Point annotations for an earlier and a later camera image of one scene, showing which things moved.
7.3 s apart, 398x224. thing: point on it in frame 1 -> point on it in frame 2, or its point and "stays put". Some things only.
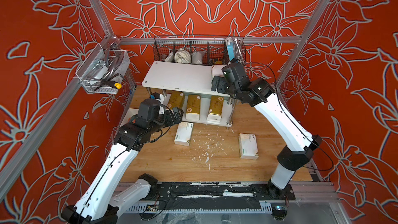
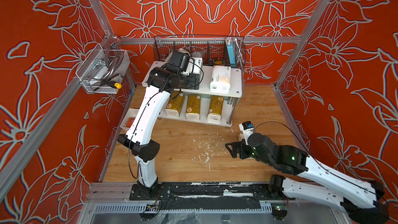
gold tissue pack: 176,99 stays put
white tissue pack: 184,133 -> 195,65
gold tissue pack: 215,109 stays put
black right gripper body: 224,87 -> 244,152
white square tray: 131,112 stays put
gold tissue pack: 193,107 stays put
